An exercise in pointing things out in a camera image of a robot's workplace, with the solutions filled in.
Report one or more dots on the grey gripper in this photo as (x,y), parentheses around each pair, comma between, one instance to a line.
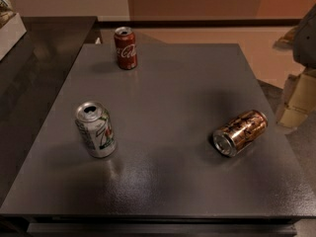
(306,39)

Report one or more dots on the orange patterned soda can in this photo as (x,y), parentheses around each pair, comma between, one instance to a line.
(240,132)

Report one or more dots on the red Coca-Cola can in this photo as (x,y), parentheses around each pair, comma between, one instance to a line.
(126,48)

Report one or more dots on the white 7up can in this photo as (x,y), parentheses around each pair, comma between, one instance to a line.
(94,123)

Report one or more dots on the dark side table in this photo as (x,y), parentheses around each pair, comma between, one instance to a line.
(31,75)

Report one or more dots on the white box with items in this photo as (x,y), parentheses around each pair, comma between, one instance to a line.
(12,27)

